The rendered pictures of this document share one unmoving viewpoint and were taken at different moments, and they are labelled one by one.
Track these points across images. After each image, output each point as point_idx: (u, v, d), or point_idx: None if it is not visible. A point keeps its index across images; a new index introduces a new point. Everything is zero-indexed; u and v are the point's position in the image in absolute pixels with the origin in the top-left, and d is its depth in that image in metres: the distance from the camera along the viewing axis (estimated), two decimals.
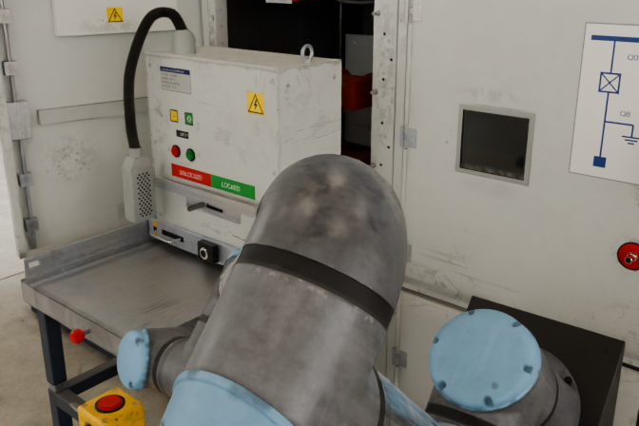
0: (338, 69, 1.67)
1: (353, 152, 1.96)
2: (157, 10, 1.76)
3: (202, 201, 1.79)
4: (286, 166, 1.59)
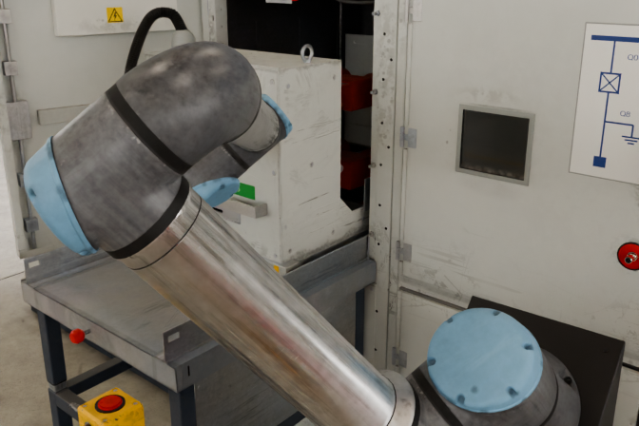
0: (338, 69, 1.67)
1: (353, 152, 1.96)
2: (157, 10, 1.76)
3: None
4: (286, 166, 1.59)
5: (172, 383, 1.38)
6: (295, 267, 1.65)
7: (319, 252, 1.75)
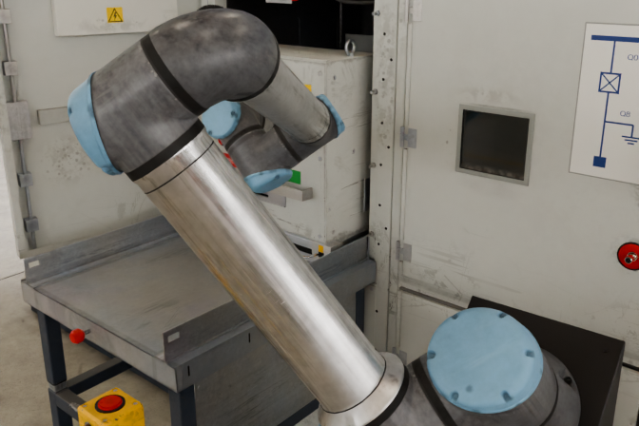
0: None
1: None
2: (206, 8, 1.88)
3: None
4: (331, 153, 1.71)
5: (172, 383, 1.38)
6: (338, 247, 1.77)
7: (358, 234, 1.87)
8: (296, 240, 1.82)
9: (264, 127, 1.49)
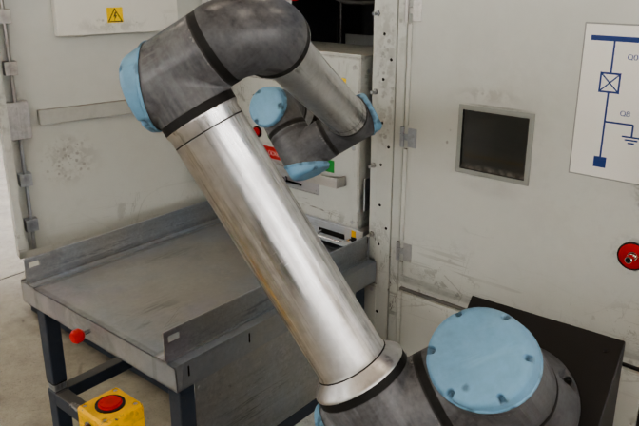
0: None
1: None
2: None
3: (281, 175, 2.01)
4: (364, 143, 1.81)
5: (172, 383, 1.38)
6: (369, 232, 1.87)
7: None
8: (329, 225, 1.92)
9: (306, 118, 1.59)
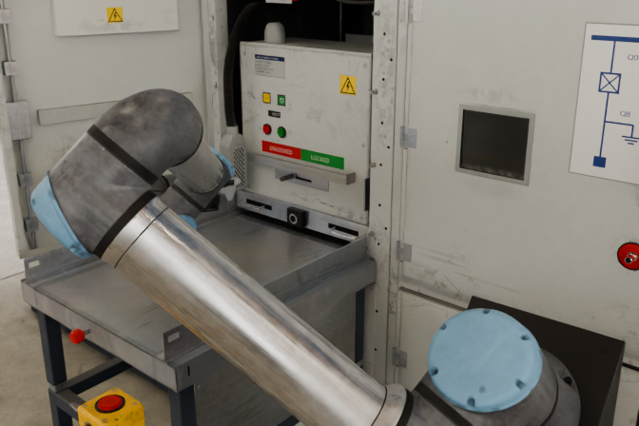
0: None
1: None
2: (253, 5, 2.01)
3: (291, 172, 2.04)
4: None
5: (172, 383, 1.38)
6: None
7: None
8: (338, 222, 1.95)
9: None
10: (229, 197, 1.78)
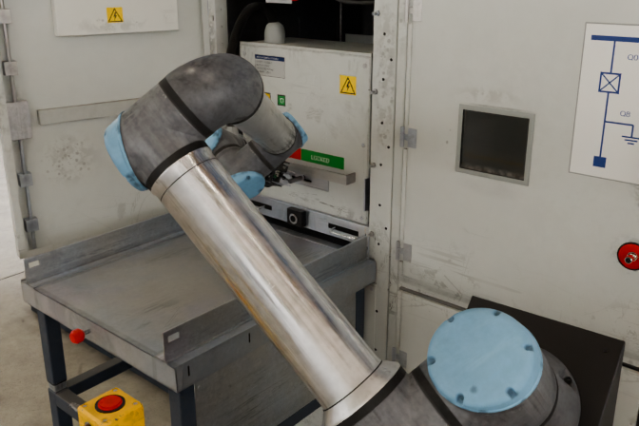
0: None
1: None
2: (253, 5, 2.01)
3: (300, 174, 2.02)
4: None
5: (172, 383, 1.38)
6: None
7: None
8: (338, 222, 1.95)
9: None
10: (291, 171, 1.94)
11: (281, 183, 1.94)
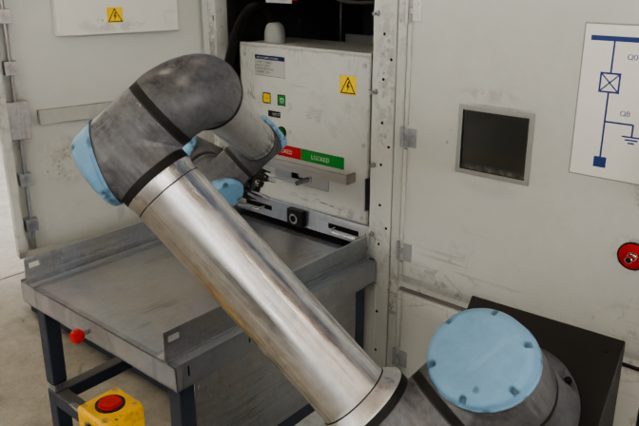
0: None
1: None
2: (253, 5, 2.01)
3: (306, 176, 2.00)
4: None
5: (172, 383, 1.38)
6: None
7: None
8: (338, 222, 1.95)
9: None
10: (274, 176, 1.85)
11: (261, 197, 1.85)
